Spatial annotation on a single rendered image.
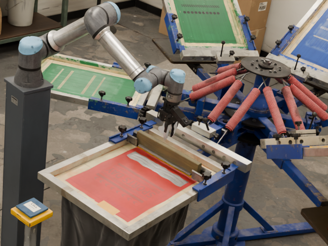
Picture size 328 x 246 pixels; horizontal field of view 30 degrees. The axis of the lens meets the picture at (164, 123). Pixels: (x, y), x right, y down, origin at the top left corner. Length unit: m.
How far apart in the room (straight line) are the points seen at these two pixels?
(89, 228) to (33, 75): 0.83
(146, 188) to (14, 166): 0.85
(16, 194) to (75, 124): 1.96
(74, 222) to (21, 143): 0.56
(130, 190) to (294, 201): 2.24
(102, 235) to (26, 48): 1.00
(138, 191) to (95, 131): 2.43
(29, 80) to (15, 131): 0.31
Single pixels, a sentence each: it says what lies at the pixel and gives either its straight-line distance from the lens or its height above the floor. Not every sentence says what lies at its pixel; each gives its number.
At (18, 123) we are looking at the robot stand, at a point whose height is 1.00.
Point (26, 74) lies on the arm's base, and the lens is 3.19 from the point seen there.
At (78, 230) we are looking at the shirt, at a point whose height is 0.72.
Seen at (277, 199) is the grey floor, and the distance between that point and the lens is 4.88.
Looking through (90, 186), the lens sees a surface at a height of 0.95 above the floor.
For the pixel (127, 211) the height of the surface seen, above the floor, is 0.95.
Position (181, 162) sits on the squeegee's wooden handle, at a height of 1.02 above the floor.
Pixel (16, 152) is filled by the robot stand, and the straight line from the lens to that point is 3.38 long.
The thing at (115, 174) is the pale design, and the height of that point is 0.95.
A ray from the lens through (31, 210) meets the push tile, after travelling 2.71.
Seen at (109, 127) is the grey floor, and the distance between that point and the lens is 5.38.
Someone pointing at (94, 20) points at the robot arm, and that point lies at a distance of 2.90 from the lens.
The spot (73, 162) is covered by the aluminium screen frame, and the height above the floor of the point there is 0.99.
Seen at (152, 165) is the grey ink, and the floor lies 0.96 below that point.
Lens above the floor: 2.60
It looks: 28 degrees down
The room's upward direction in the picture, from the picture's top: 10 degrees clockwise
